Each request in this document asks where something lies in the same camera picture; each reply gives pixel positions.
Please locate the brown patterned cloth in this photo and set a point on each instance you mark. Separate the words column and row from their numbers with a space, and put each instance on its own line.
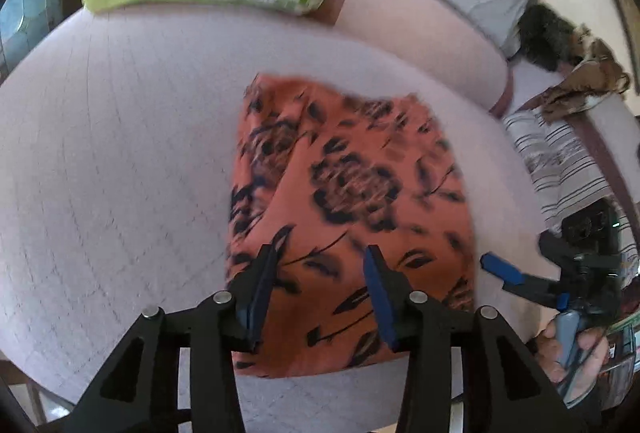
column 590, row 73

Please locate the dark fuzzy cloth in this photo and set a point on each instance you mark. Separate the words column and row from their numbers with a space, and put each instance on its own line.
column 545, row 35

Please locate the white striped cloth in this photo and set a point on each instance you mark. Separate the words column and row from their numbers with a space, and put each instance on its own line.
column 555, row 158

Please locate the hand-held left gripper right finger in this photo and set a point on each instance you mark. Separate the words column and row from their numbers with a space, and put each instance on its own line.
column 377, row 293

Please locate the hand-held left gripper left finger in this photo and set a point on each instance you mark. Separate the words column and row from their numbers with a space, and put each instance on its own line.
column 260, row 295

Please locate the glass window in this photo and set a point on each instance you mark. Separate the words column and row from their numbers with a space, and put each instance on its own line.
column 25, row 8

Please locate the orange black floral garment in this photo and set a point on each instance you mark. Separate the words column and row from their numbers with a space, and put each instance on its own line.
column 350, row 173

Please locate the person's right hand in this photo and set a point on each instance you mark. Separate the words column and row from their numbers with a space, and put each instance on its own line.
column 585, row 353

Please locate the pink bolster cushion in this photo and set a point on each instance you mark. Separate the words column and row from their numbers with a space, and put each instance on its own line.
column 425, row 33

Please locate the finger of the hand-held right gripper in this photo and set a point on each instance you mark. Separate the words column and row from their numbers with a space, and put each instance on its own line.
column 500, row 267
column 552, row 249

